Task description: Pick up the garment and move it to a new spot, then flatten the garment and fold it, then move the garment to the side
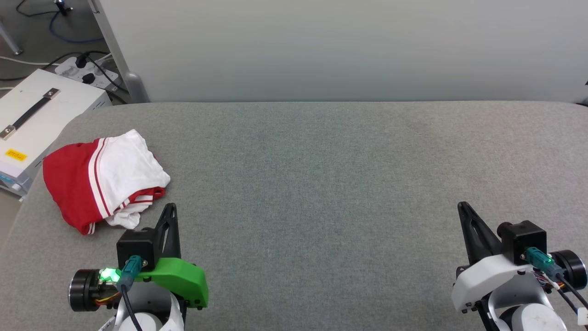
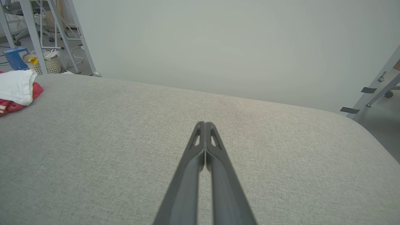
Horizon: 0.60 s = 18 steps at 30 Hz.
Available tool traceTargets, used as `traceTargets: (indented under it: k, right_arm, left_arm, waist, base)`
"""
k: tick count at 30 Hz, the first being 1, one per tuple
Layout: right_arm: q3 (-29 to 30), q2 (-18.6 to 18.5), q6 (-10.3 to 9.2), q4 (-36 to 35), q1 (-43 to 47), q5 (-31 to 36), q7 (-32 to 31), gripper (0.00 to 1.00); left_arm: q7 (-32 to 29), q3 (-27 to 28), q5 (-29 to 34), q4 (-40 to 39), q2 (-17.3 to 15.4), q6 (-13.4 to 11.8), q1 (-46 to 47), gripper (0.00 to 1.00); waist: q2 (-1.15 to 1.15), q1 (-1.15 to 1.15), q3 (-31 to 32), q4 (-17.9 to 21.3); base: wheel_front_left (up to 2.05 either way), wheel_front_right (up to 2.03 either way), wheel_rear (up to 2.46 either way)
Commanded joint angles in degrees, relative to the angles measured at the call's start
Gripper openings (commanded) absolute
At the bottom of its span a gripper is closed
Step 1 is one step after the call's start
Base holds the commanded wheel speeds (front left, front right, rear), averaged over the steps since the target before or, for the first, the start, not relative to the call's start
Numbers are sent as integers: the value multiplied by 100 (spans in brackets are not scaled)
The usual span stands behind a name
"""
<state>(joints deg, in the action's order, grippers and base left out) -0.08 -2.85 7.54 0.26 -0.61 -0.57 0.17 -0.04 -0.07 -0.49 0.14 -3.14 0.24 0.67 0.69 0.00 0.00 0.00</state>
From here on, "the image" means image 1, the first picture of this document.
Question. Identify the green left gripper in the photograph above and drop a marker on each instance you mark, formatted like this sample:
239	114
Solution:
183	278

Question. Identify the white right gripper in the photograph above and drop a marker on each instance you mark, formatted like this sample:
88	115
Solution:
482	280

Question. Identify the red and white basketball jersey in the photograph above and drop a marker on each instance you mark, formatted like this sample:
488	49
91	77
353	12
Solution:
73	184

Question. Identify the white metal equipment box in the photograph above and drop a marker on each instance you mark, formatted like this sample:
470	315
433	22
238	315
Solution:
41	124

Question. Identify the yellow warning sticker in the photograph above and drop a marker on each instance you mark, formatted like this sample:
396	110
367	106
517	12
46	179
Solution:
15	154

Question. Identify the black power plug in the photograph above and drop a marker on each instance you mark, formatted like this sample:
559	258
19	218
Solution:
88	78
82	61

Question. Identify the white power strip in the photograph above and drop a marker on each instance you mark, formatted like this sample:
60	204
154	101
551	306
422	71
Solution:
71	71

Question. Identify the white partition panel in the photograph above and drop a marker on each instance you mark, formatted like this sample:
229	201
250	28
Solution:
344	50

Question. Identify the grey metal table leg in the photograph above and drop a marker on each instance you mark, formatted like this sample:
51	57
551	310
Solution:
10	39

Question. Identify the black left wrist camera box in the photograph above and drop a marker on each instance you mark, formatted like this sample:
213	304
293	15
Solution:
135	246

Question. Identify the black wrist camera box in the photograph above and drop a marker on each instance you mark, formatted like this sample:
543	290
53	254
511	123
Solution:
523	239
135	246

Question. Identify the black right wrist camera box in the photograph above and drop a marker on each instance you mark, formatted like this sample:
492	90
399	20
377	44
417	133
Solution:
523	239

